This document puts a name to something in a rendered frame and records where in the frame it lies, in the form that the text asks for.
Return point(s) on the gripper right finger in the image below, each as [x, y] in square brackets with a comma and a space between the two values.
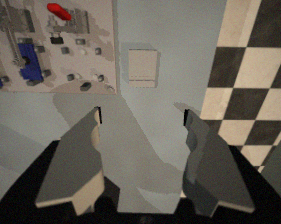
[222, 183]

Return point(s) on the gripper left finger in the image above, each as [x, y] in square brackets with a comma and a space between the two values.
[65, 180]

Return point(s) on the toggle clamp with red handle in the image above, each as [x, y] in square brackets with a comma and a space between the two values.
[80, 17]
[15, 20]

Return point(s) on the blue rectangular block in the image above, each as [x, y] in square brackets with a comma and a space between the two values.
[36, 66]

